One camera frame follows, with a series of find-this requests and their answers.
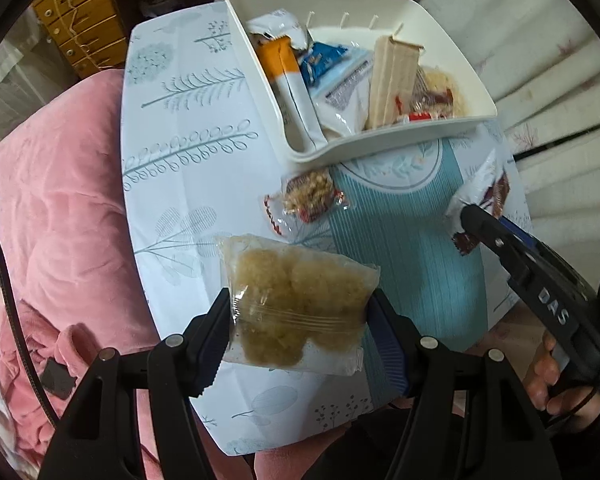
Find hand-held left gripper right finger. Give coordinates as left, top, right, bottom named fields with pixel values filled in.
left=367, top=290, right=563, bottom=480

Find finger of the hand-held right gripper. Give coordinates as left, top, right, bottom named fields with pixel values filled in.
left=459, top=204, right=527, bottom=267
left=497, top=215, right=549, bottom=254

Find white plastic storage box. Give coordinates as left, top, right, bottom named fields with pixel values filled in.
left=224, top=0, right=498, bottom=165

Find white snack packet brown end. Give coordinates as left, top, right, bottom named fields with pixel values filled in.
left=442, top=149, right=512, bottom=257

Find person's right hand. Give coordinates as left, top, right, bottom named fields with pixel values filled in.
left=524, top=332, right=600, bottom=433

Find red and white cookie packet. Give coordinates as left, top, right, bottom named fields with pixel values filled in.
left=395, top=67, right=456, bottom=123

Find clear packet brown puffed snack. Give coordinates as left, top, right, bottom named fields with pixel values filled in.
left=215, top=234, right=381, bottom=375

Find clear packet pale yellow puffs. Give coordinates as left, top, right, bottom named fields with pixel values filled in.
left=422, top=66, right=468, bottom=117

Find dark round object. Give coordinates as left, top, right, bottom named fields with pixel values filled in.
left=137, top=0, right=181, bottom=18

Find black cable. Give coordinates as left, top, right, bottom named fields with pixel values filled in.
left=0, top=180, right=61, bottom=431

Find tree print tablecloth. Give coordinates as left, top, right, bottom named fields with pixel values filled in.
left=120, top=2, right=533, bottom=456

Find orange and white snack packet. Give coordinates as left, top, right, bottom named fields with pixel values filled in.
left=254, top=36, right=326, bottom=153

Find beige wafer packet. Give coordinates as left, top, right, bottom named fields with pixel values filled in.
left=365, top=35, right=426, bottom=130

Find clear nut snack packet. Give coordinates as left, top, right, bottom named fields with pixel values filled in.
left=262, top=167, right=356, bottom=238

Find pink blanket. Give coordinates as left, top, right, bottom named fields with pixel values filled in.
left=0, top=69, right=261, bottom=480

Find long light blue snack packet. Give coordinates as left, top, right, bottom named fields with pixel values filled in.
left=297, top=41, right=373, bottom=136

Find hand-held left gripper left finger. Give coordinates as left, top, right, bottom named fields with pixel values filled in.
left=39, top=287, right=231, bottom=480

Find wooden drawer cabinet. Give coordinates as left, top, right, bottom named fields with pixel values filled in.
left=32, top=0, right=231, bottom=80

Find silver snack packet red end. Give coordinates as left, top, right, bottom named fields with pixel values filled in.
left=247, top=8, right=311, bottom=51

